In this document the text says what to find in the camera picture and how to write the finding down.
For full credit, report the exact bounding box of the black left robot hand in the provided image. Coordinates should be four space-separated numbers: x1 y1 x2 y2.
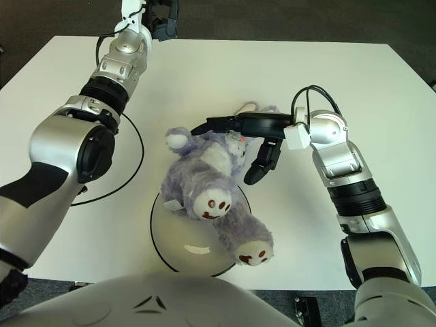
142 0 180 42

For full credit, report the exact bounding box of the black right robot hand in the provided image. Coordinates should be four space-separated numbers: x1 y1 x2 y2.
191 113 296 187

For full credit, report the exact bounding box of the purple plush bunny doll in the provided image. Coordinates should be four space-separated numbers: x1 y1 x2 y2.
159 101 282 268

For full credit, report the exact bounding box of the white plate with black rim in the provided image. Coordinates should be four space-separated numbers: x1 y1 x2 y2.
149 185 251 277

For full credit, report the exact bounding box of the grey robot torso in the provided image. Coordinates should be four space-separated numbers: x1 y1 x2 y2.
6 272 358 327

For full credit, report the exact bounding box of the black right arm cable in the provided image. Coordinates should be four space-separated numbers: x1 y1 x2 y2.
290 85 345 127

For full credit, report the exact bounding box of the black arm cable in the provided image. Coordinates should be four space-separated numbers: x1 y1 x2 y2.
71 32 144 207
290 85 345 127

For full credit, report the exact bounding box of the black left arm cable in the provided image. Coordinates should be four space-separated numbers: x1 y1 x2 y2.
71 32 144 207

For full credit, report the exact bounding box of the black metal bracket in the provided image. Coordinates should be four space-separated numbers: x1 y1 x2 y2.
293 296 321 327

